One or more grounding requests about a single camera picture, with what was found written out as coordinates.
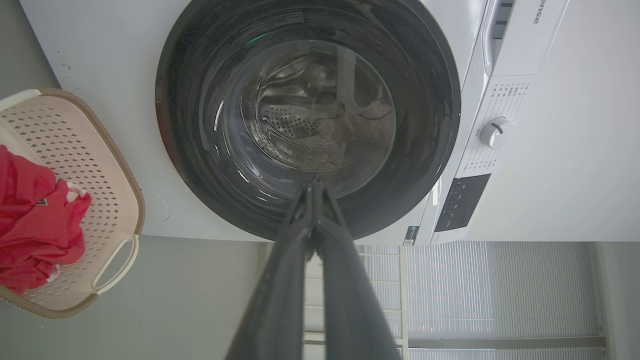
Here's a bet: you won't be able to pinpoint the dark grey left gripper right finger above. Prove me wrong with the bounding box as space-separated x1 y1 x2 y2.
314 181 402 360

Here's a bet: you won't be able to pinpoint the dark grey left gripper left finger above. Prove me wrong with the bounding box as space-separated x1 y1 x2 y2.
225 182 316 360

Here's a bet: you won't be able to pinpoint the black round glass washer door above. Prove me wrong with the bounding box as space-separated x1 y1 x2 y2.
155 0 462 242

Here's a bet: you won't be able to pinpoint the white front-load washing machine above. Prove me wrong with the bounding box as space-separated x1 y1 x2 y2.
19 0 571 246

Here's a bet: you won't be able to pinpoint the white window blinds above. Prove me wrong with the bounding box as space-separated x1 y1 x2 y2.
406 241 608 360

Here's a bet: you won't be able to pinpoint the black washer display panel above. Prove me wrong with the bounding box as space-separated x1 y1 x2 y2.
434 173 492 233

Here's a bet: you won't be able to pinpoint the steel perforated washer drum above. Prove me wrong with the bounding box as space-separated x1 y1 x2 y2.
252 50 397 173

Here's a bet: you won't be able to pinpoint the white washer control knob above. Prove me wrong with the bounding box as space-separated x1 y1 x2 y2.
480 116 517 150

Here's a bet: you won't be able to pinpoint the beige perforated laundry basket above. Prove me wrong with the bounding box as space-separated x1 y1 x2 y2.
0 88 146 319

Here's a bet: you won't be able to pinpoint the red garment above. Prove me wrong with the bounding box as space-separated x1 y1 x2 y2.
0 145 92 295

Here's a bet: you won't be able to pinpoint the white detergent drawer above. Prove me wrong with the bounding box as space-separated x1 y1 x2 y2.
482 0 571 77

